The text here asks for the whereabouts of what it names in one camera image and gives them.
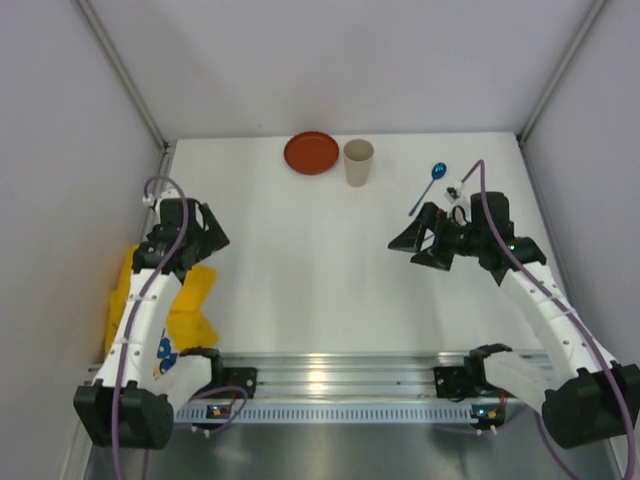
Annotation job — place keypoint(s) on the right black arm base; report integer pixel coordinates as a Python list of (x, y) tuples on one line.
[(457, 383)]

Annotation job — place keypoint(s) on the perforated metal cable duct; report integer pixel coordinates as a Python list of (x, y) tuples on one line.
[(339, 413)]

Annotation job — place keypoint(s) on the red round plate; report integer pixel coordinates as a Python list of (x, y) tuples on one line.
[(311, 152)]

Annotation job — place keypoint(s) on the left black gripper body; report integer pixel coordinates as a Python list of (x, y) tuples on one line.
[(201, 239)]

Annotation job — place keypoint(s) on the aluminium frame post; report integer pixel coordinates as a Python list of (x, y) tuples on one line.
[(89, 16), (562, 67)]

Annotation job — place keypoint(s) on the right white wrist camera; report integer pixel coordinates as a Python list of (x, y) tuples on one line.
[(455, 197)]

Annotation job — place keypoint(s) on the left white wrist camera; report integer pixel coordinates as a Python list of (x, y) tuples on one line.
[(152, 201)]

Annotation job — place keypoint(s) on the right aluminium frame post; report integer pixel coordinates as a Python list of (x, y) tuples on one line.
[(562, 67)]

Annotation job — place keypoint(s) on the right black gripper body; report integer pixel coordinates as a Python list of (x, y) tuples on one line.
[(441, 239)]

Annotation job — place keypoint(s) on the blue metal spoon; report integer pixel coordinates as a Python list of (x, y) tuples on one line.
[(438, 171)]

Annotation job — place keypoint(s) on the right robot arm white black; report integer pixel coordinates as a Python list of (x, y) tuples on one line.
[(592, 396)]

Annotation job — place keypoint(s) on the left aluminium frame post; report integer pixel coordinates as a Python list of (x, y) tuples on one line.
[(89, 16)]

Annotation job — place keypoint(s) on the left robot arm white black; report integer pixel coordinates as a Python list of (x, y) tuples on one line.
[(120, 405)]

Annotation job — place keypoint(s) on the aluminium mounting rail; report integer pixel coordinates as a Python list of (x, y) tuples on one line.
[(312, 377)]

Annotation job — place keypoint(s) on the beige paper cup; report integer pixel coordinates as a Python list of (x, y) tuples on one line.
[(358, 157)]

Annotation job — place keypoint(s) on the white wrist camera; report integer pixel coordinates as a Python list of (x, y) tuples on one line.
[(455, 197), (152, 201)]

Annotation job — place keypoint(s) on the yellow Pikachu cloth placemat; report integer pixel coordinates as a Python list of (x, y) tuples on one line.
[(186, 326)]

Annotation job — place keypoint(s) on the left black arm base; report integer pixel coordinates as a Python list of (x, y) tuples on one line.
[(244, 377)]

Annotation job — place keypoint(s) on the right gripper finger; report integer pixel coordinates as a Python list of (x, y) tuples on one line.
[(435, 251), (412, 238)]

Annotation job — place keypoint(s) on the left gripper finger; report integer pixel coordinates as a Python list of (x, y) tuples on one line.
[(194, 246), (209, 236)]

